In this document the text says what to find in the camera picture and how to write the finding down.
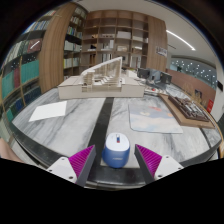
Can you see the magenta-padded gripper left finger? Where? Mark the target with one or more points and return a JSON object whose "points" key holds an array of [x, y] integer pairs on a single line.
{"points": [[81, 160]]}

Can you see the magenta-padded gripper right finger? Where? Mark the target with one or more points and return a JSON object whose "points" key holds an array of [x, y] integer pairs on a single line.
{"points": [[150, 160]]}

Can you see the blue and white computer mouse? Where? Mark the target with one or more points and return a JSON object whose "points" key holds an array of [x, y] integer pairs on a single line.
{"points": [[115, 151]]}

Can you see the pale blue printed mouse pad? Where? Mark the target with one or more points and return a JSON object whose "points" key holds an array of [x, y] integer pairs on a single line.
{"points": [[153, 116]]}

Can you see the white paper sheet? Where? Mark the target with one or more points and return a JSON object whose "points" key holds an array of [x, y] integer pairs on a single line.
{"points": [[48, 111]]}

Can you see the brown architectural model wooden base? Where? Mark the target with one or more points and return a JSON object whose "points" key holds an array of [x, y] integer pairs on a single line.
{"points": [[186, 111]]}

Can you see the small model on white board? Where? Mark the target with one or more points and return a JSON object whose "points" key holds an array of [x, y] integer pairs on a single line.
{"points": [[155, 90]]}

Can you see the white architectural model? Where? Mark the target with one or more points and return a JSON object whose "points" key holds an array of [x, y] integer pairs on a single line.
{"points": [[100, 85]]}

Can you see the red sign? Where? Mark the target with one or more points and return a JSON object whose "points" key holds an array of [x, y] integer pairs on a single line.
{"points": [[210, 106]]}

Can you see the grey block architectural model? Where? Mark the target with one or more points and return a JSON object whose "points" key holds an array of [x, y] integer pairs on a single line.
{"points": [[156, 76]]}

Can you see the group of small ceiling lights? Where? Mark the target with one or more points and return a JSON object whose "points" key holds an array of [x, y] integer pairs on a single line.
{"points": [[198, 70]]}

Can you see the bookshelf with teal red books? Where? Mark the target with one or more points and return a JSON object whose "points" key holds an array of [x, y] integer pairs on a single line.
{"points": [[20, 70]]}

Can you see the dark bookshelf with pale books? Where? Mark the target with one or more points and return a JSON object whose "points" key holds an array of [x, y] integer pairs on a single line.
{"points": [[72, 43]]}

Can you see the long ceiling light strip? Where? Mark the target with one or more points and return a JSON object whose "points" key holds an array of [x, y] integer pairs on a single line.
{"points": [[181, 40]]}

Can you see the large wooden shelf unit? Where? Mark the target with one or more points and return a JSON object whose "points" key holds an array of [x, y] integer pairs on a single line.
{"points": [[120, 36]]}

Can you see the white wall sign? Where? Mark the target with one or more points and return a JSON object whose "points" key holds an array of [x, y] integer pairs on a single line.
{"points": [[161, 51]]}

